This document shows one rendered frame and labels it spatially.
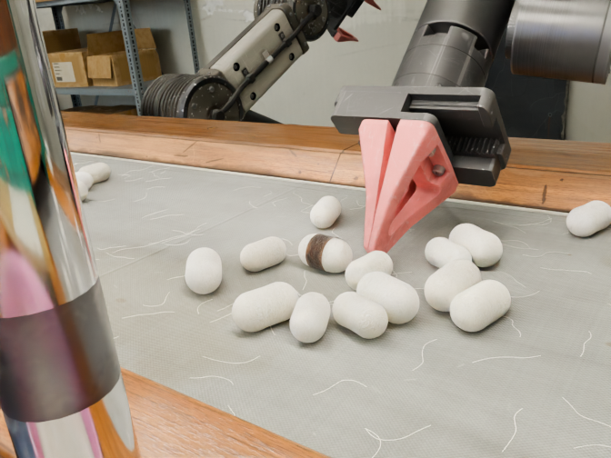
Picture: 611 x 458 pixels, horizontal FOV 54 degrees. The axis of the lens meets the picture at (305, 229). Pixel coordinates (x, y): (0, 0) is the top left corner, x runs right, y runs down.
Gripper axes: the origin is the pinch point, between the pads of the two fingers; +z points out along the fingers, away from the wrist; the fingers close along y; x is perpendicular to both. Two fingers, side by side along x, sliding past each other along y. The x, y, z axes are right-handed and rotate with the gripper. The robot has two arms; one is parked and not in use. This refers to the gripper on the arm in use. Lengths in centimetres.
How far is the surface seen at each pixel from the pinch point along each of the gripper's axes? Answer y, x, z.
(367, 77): -117, 150, -140
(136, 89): -213, 117, -105
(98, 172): -34.7, 4.3, -4.0
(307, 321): 1.3, -5.8, 7.1
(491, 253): 6.2, 1.8, -1.4
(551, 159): 5.3, 11.3, -14.3
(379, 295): 3.3, -3.7, 4.4
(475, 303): 7.8, -3.1, 3.5
